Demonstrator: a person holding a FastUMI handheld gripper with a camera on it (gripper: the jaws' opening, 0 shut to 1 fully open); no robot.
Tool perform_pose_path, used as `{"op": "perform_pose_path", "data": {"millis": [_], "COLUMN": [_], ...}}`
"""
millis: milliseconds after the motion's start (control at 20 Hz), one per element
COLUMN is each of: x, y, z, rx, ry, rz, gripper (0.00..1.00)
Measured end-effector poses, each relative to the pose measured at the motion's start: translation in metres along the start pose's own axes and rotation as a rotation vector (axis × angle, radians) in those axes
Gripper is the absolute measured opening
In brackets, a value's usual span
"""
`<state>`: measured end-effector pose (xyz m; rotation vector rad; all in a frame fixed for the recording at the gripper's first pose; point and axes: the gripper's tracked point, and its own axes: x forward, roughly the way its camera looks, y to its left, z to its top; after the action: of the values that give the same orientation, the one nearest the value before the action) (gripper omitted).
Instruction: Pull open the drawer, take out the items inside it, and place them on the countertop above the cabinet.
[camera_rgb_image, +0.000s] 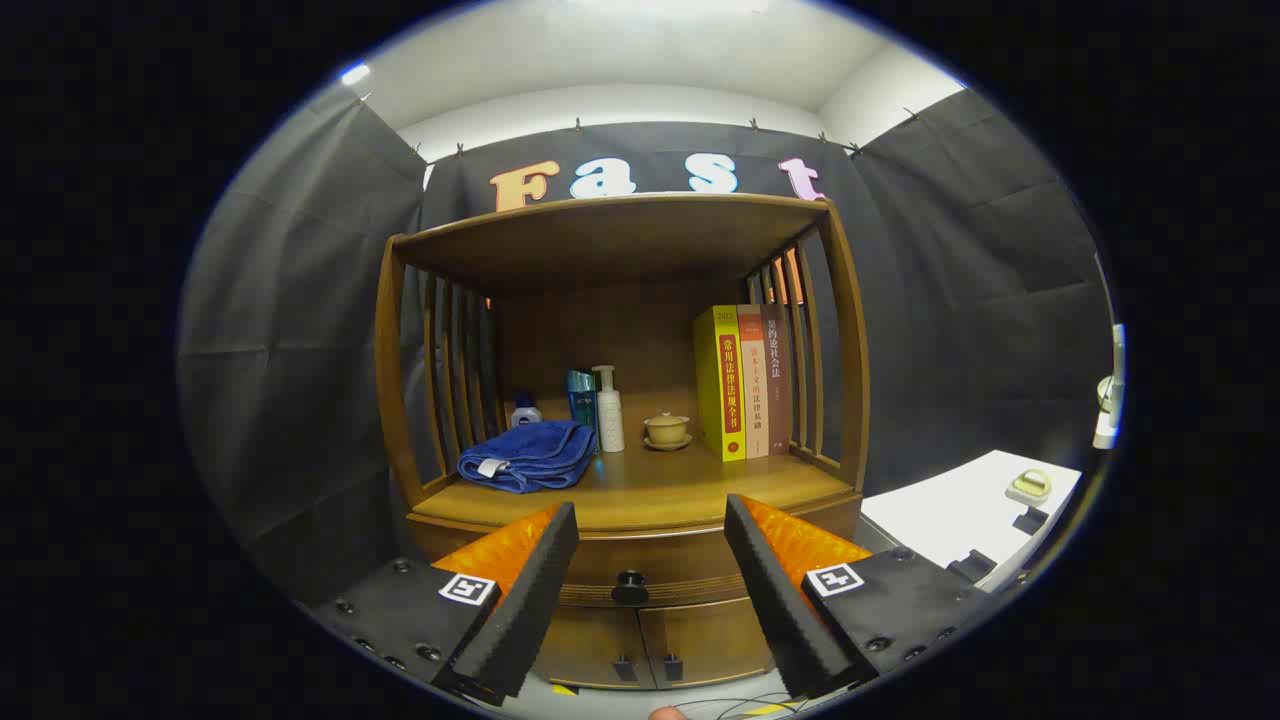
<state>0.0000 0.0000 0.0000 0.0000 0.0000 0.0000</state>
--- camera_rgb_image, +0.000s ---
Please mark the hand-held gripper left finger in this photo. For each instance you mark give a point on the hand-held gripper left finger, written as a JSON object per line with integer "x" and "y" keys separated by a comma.
{"x": 525, "y": 610}

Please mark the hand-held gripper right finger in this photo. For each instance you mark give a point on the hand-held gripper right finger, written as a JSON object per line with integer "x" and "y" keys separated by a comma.
{"x": 775, "y": 610}

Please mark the wooden drawer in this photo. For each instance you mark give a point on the wooden drawer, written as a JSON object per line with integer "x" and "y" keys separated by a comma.
{"x": 650, "y": 555}

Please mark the wooden cabinet door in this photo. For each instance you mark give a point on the wooden cabinet door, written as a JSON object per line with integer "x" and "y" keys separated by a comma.
{"x": 590, "y": 640}
{"x": 700, "y": 635}

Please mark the white side cabinet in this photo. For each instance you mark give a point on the white side cabinet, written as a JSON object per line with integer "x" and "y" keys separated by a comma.
{"x": 950, "y": 510}

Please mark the wooden cabinet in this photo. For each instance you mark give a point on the wooden cabinet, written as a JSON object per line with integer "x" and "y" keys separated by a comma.
{"x": 390, "y": 400}

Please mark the blue folded towel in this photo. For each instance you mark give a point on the blue folded towel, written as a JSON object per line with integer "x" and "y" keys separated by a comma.
{"x": 530, "y": 455}

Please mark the beige saucer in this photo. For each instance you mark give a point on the beige saucer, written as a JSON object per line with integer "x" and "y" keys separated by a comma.
{"x": 668, "y": 446}

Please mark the small white bottle blue cap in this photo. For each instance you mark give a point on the small white bottle blue cap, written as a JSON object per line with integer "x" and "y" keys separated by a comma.
{"x": 525, "y": 413}

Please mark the white pump bottle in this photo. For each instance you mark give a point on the white pump bottle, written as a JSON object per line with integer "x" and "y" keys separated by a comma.
{"x": 610, "y": 420}

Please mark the brown book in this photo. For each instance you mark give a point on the brown book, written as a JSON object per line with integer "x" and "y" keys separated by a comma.
{"x": 778, "y": 400}

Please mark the orange and white book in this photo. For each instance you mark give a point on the orange and white book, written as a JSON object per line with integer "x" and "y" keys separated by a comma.
{"x": 755, "y": 400}

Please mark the beige lidded teacup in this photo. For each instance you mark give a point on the beige lidded teacup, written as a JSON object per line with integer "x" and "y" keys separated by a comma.
{"x": 666, "y": 427}

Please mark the yellow book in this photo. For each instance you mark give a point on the yellow book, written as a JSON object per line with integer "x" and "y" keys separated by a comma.
{"x": 708, "y": 380}

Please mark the small cream round object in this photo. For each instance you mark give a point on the small cream round object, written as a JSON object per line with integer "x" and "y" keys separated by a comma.
{"x": 1030, "y": 485}

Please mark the black backdrop cloth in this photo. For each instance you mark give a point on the black backdrop cloth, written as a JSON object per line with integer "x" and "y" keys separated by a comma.
{"x": 290, "y": 330}

